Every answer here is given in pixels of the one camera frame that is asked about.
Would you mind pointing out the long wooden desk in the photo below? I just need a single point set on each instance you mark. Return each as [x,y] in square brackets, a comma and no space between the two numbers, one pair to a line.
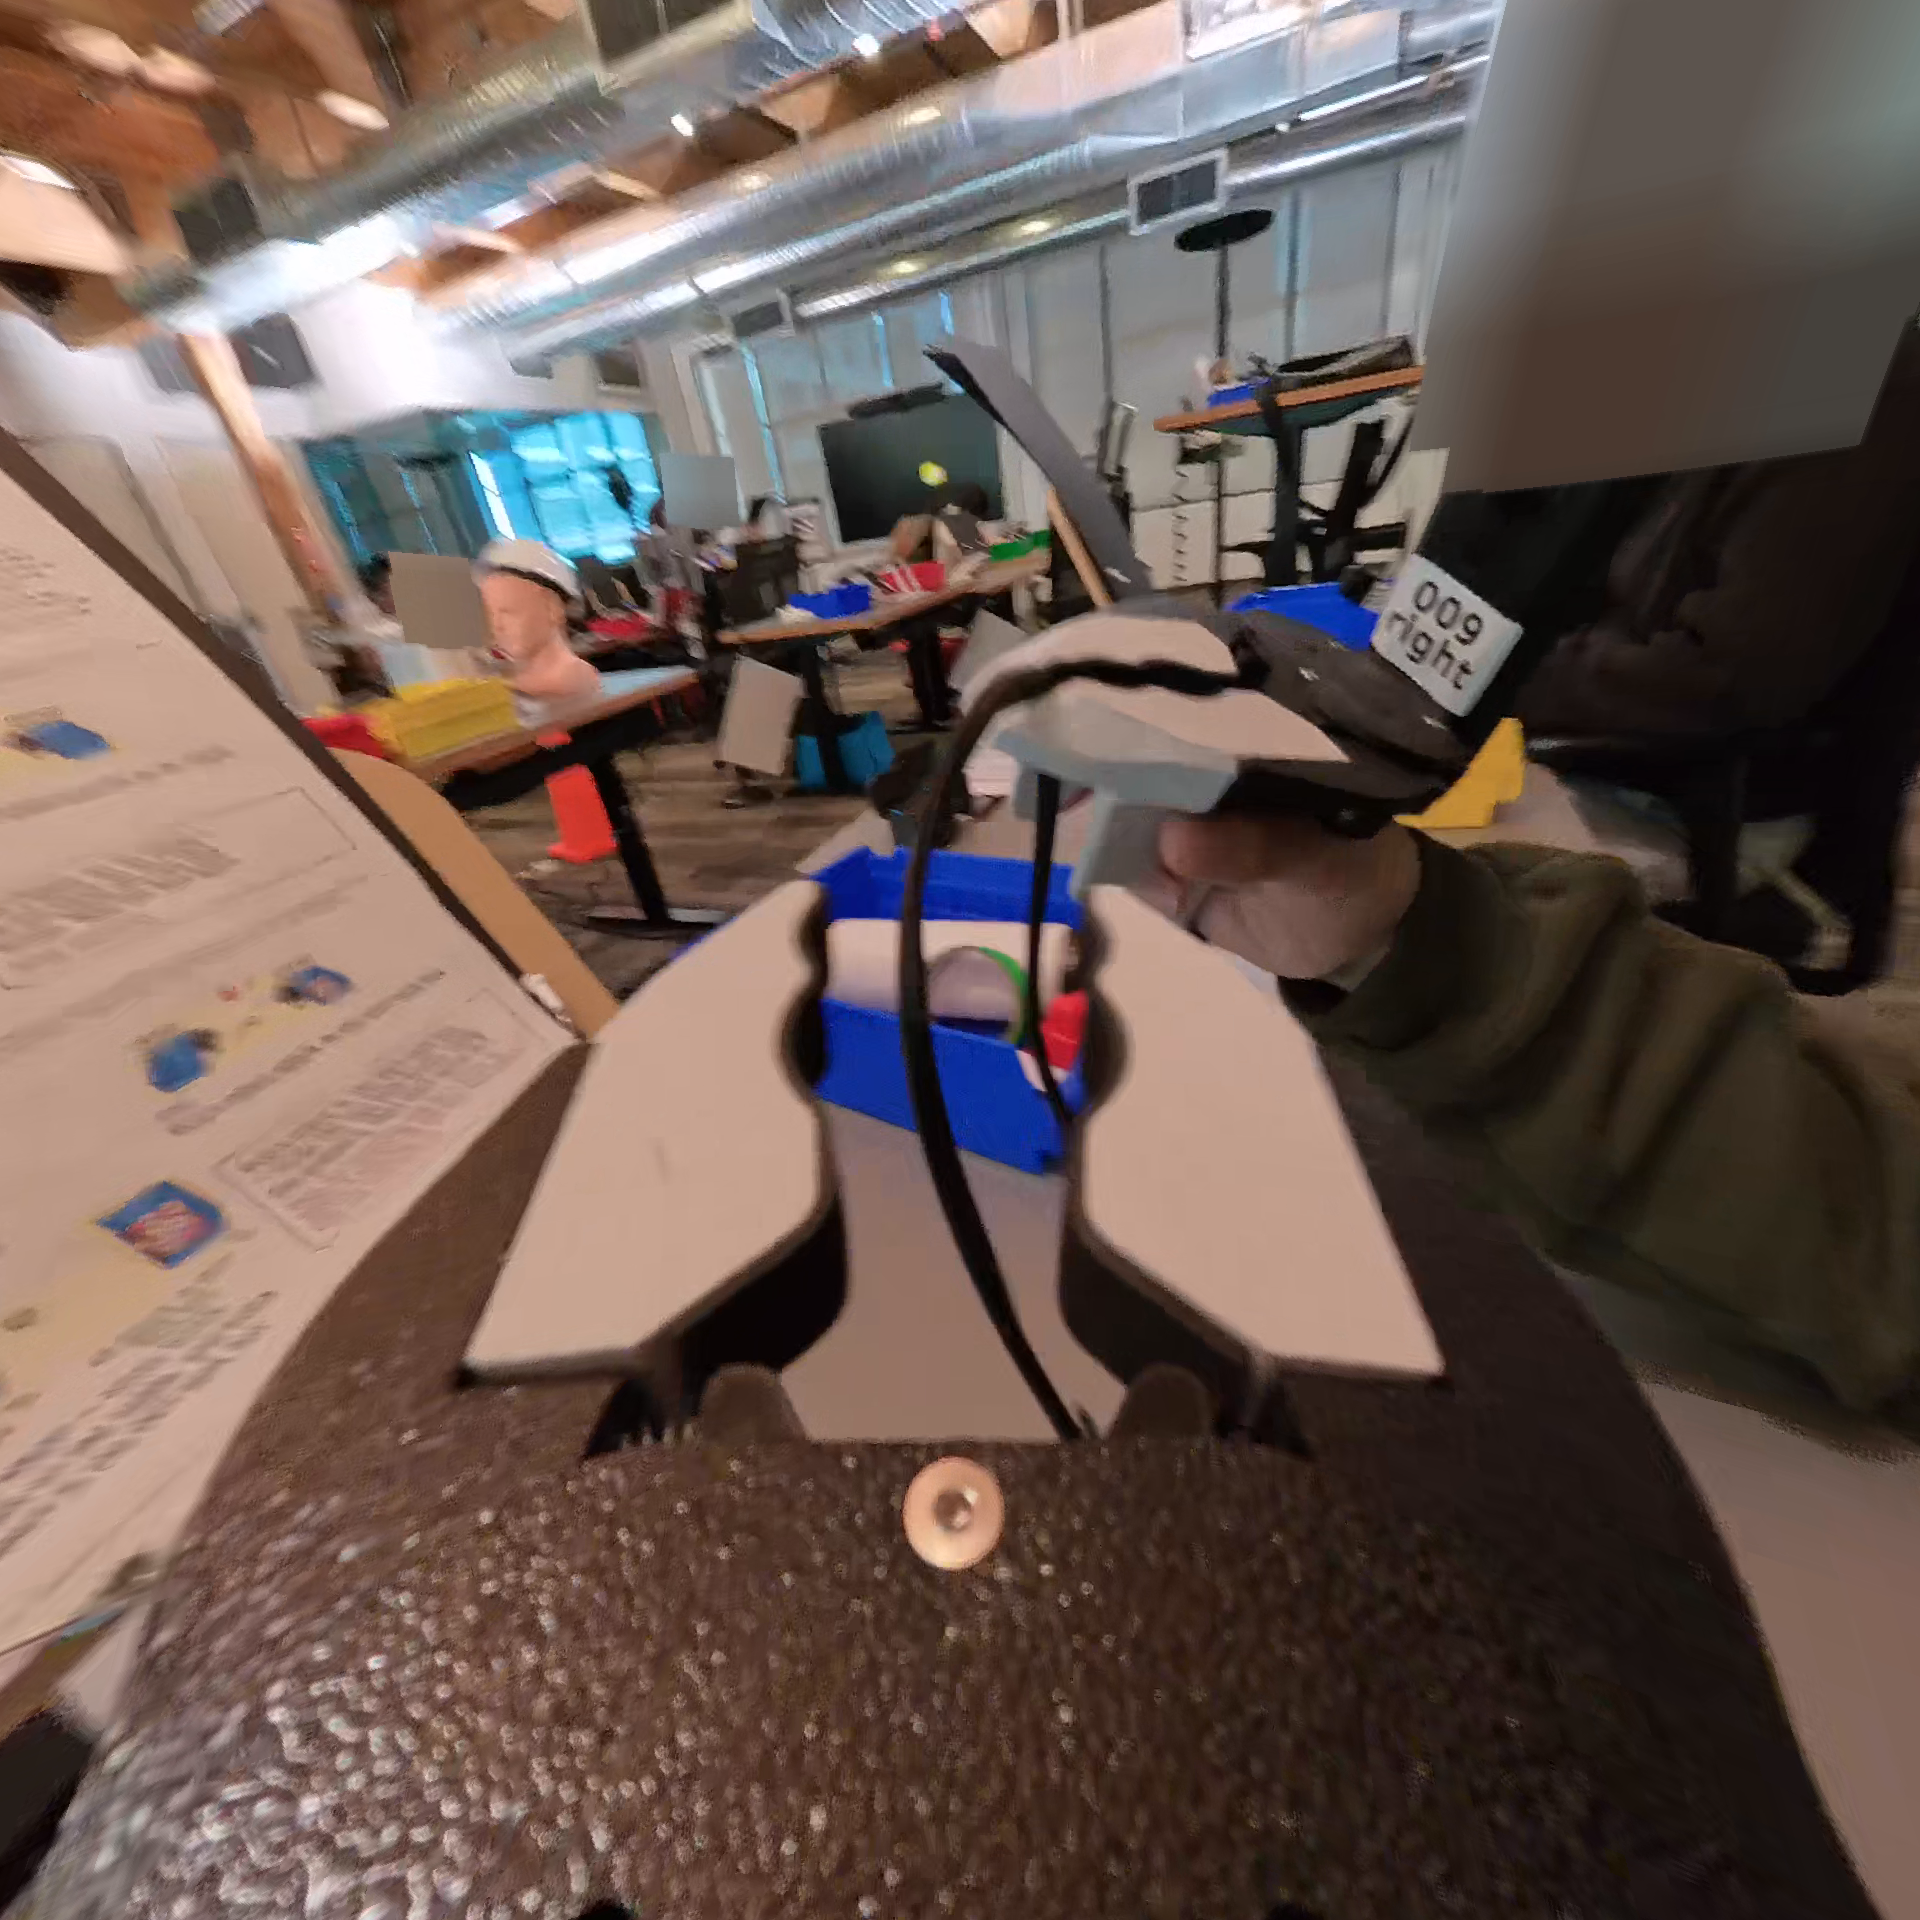
[838,618]

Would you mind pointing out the wooden desk with black legs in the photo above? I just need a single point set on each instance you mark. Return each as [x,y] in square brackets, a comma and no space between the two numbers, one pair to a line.
[627,693]

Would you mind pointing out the silver ventilation duct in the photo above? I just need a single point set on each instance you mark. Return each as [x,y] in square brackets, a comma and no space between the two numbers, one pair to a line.
[447,148]
[899,194]

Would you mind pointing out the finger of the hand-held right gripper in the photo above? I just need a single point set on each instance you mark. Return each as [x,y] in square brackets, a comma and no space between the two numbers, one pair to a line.
[1112,647]
[1156,735]

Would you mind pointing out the person's right hand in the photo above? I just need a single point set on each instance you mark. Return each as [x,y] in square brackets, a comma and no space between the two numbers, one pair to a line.
[1291,899]

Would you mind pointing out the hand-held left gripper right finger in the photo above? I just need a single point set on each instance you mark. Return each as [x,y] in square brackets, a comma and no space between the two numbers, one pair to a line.
[1245,1187]

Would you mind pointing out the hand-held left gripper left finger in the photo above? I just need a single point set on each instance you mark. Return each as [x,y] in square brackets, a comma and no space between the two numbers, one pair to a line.
[658,1172]

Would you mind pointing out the red toy block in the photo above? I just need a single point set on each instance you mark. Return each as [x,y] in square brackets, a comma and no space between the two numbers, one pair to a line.
[1067,1029]

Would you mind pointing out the red storage bin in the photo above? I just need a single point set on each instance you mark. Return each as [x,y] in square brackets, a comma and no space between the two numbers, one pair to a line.
[343,735]

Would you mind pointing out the mannequin head with white helmet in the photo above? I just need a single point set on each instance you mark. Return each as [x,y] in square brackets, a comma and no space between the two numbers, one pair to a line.
[532,616]

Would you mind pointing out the wooden standing desk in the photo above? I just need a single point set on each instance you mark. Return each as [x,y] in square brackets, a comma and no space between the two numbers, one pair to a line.
[1291,395]

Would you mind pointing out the large black screen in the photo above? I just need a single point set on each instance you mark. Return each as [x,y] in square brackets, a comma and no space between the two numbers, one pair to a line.
[887,466]

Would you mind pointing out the wooden clipboard stand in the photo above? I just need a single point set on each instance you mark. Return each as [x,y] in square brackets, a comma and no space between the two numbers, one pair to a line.
[1052,447]

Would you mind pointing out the small blue storage bin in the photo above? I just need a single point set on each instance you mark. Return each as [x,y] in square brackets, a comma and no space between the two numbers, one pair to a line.
[1306,616]

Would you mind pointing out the white cylinder tube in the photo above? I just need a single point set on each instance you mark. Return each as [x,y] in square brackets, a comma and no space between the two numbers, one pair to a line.
[872,958]

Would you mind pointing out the person's right forearm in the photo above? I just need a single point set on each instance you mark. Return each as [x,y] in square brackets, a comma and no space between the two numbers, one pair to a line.
[1618,1079]

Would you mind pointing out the printed instruction sheet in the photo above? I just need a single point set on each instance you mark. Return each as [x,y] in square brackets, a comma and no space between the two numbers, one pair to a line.
[227,1127]

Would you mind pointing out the orange traffic cone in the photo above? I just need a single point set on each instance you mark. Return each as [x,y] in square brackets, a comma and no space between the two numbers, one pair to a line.
[581,819]

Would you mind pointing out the instruction sheet on clipboard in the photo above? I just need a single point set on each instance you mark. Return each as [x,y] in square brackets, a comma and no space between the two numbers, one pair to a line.
[447,852]

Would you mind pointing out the flat yellow storage bin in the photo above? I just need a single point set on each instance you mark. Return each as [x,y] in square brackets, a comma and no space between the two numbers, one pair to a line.
[444,715]

